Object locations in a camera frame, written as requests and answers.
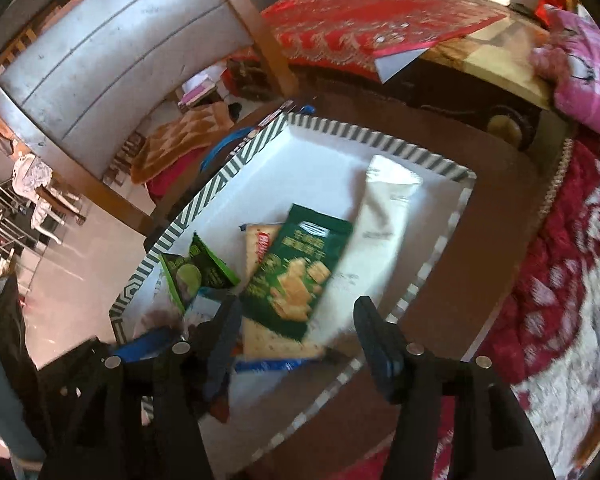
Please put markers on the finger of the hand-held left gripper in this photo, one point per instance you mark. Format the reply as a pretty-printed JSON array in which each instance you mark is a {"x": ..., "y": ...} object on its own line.
[
  {"x": 337, "y": 356},
  {"x": 145, "y": 346}
]

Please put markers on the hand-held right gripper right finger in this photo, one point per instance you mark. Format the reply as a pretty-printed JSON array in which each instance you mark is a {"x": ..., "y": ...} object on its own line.
[{"x": 380, "y": 355}]

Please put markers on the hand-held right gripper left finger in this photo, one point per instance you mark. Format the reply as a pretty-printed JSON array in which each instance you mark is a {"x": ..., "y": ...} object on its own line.
[{"x": 220, "y": 355}]

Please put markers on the light blue white snack packet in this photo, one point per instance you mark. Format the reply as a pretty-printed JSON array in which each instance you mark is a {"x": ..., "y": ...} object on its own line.
[{"x": 202, "y": 310}]

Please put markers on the small green snack packet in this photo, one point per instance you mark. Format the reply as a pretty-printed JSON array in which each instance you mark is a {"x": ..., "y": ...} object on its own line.
[{"x": 205, "y": 270}]

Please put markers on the dark green cracker packet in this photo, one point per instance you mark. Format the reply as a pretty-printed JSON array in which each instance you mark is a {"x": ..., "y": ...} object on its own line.
[{"x": 300, "y": 270}]

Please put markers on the tan cracker packet red label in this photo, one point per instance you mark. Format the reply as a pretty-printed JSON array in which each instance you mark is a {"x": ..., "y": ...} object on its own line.
[{"x": 260, "y": 245}]

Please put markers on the long white snack packet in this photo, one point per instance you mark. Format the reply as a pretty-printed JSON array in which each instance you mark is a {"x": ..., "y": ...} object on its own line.
[{"x": 380, "y": 225}]

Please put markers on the striped paper tray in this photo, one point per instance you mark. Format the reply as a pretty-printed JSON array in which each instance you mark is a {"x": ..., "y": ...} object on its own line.
[{"x": 320, "y": 160}]

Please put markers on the metal drying rack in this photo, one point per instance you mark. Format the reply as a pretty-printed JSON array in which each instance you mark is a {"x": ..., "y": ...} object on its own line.
[{"x": 10, "y": 215}]

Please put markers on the round brown table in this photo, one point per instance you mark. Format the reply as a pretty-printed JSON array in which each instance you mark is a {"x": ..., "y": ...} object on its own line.
[{"x": 495, "y": 220}]

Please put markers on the red white printed blanket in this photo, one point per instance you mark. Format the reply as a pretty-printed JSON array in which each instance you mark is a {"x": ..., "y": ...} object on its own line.
[{"x": 555, "y": 280}]

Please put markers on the orange checkered blanket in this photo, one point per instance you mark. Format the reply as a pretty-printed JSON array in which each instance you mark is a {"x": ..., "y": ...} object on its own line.
[{"x": 180, "y": 140}]

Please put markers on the yellow round object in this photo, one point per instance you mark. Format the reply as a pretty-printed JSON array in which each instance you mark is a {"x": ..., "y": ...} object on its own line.
[{"x": 504, "y": 126}]

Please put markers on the wooden chair grey panels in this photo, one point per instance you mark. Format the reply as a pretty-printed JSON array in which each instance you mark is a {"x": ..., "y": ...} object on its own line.
[{"x": 105, "y": 45}]

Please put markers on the yellow wooden table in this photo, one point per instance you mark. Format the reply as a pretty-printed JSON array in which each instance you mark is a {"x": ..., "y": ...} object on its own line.
[{"x": 500, "y": 55}]

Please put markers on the red patterned cloth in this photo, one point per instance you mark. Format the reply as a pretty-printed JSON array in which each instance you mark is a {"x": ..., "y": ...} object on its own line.
[{"x": 370, "y": 20}]

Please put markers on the pink printed pillow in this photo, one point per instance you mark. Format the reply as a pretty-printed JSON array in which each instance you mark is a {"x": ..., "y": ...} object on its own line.
[{"x": 585, "y": 85}]

